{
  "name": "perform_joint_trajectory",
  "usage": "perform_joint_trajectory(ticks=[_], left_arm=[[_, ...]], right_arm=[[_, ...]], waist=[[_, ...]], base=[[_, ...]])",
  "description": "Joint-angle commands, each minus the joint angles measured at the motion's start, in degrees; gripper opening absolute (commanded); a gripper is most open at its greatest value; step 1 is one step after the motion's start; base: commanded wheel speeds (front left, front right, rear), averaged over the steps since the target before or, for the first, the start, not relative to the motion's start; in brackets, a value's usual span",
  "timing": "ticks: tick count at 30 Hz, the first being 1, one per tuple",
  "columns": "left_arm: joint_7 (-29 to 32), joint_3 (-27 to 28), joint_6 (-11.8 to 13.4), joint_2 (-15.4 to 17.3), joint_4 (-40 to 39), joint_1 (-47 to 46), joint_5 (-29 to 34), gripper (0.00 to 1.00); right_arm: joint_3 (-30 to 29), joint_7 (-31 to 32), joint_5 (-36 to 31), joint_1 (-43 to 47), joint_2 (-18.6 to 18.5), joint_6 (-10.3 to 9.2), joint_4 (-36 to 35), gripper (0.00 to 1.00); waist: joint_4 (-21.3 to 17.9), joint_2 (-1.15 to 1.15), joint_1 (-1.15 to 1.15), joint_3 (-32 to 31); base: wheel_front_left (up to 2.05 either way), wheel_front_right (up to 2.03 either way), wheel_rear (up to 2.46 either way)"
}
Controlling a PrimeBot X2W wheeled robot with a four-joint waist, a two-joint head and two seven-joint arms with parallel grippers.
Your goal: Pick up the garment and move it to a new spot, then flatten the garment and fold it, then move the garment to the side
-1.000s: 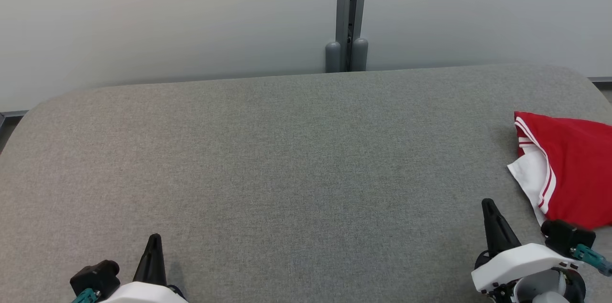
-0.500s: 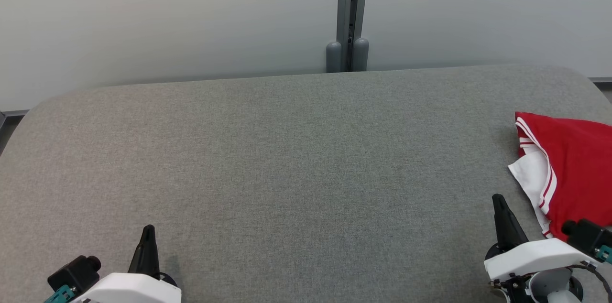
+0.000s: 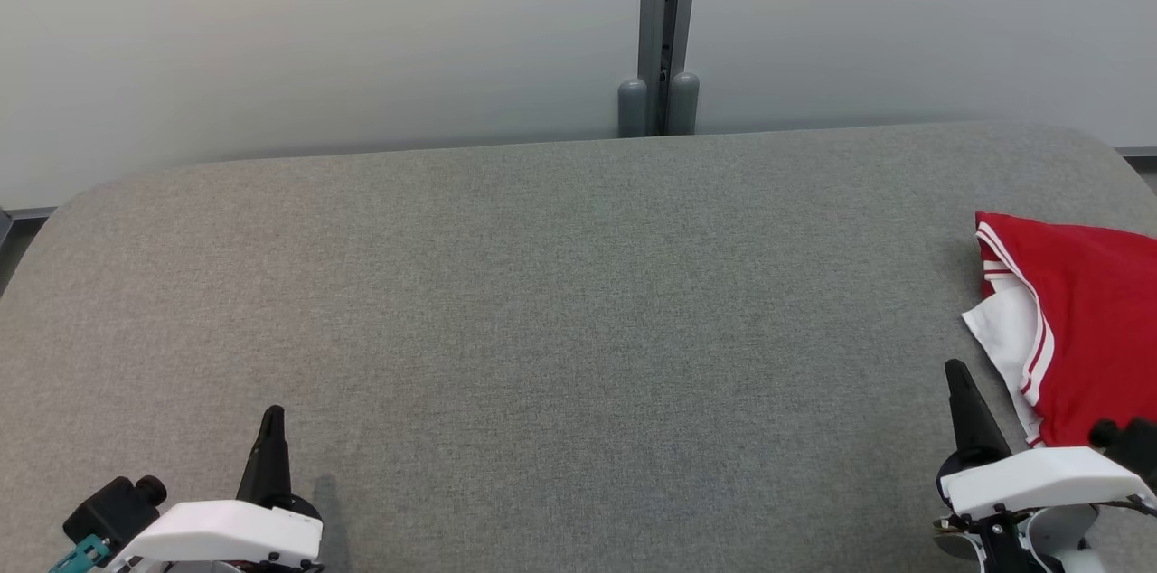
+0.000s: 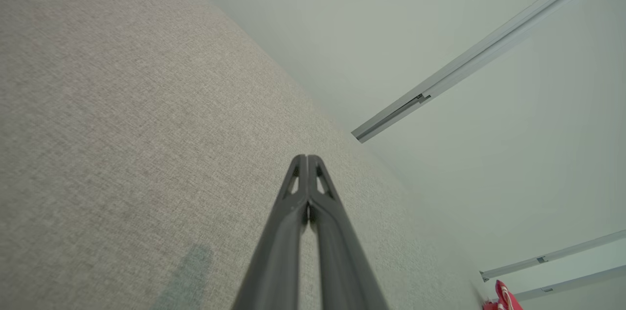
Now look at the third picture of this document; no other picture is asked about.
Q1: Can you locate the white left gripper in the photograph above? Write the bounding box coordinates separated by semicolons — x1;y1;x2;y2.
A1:
108;406;325;573

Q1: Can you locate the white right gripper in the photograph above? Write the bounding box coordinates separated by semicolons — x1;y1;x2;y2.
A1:
936;360;1157;524

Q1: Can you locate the red white basketball jersey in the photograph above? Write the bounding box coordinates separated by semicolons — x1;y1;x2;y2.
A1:
963;211;1157;449

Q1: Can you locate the left camera cable teal plug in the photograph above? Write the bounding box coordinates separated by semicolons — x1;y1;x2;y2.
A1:
47;535;111;573

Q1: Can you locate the grey cylindrical post foot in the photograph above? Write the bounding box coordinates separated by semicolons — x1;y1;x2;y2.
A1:
618;78;649;138
667;71;701;136

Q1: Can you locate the grey metal partition post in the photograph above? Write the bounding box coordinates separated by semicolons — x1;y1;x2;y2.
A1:
638;0;703;137

